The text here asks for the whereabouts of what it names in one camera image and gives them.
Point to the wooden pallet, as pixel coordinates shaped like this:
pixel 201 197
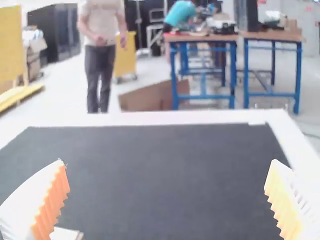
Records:
pixel 17 96

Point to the black mat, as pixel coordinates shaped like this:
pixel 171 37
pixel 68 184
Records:
pixel 162 175

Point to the blue metal workbench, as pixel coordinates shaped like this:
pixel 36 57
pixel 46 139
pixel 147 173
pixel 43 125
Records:
pixel 200 40
pixel 270 35

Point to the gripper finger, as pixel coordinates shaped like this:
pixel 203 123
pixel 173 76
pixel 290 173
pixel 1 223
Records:
pixel 30 207
pixel 292 207

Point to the yellow wheeled cart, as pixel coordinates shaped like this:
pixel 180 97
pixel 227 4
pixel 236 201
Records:
pixel 126 60

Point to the black cabinet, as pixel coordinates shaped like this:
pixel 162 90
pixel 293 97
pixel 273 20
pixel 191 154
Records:
pixel 57 32

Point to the person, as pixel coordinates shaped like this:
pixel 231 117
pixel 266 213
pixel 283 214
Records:
pixel 180 13
pixel 98 37

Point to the brown cardboard sheet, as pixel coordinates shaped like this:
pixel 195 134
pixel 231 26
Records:
pixel 145 98

